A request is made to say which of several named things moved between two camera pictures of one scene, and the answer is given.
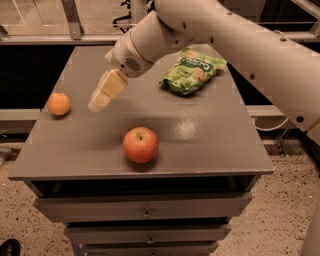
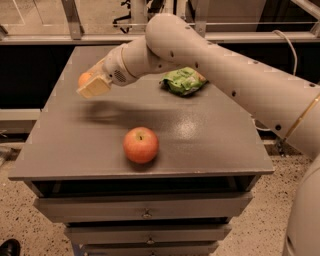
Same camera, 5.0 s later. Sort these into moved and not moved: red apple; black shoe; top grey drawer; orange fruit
Moved: orange fruit
Not moved: top grey drawer; black shoe; red apple
